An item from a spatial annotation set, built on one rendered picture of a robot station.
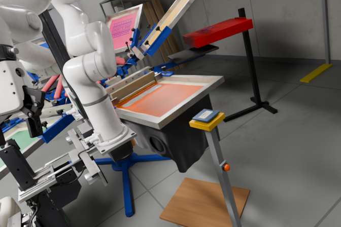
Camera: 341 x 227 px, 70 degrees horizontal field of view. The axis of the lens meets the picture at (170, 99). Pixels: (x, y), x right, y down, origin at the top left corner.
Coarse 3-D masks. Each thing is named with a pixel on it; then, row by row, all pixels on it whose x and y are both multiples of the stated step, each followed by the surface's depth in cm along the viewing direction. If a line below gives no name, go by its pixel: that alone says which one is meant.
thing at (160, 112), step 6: (144, 96) 177; (150, 96) 173; (126, 102) 177; (138, 102) 170; (168, 102) 153; (174, 102) 151; (180, 102) 148; (126, 108) 166; (132, 108) 163; (138, 108) 160; (144, 108) 156; (162, 108) 148; (168, 108) 145; (150, 114) 146; (156, 114) 143; (162, 114) 141
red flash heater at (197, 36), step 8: (216, 24) 276; (224, 24) 260; (232, 24) 245; (240, 24) 240; (248, 24) 242; (192, 32) 275; (200, 32) 259; (208, 32) 245; (216, 32) 237; (224, 32) 239; (232, 32) 241; (240, 32) 243; (184, 40) 274; (192, 40) 244; (200, 40) 236; (208, 40) 238; (216, 40) 240
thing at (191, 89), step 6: (156, 84) 194; (162, 84) 190; (168, 84) 185; (174, 84) 181; (180, 84) 177; (144, 90) 190; (156, 90) 181; (186, 90) 163; (192, 90) 160; (180, 96) 157; (186, 96) 154
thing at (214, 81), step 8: (168, 80) 193; (176, 80) 187; (184, 80) 180; (192, 80) 174; (200, 80) 168; (208, 80) 163; (216, 80) 153; (224, 80) 157; (208, 88) 148; (192, 96) 142; (200, 96) 144; (184, 104) 135; (192, 104) 140; (120, 112) 153; (128, 112) 149; (168, 112) 132; (176, 112) 132; (128, 120) 148; (136, 120) 140; (144, 120) 133; (152, 120) 129; (160, 120) 126; (168, 120) 129; (160, 128) 126
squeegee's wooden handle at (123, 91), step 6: (150, 72) 191; (144, 78) 187; (150, 78) 191; (132, 84) 181; (138, 84) 184; (144, 84) 188; (120, 90) 174; (126, 90) 178; (132, 90) 181; (114, 96) 172; (120, 96) 175
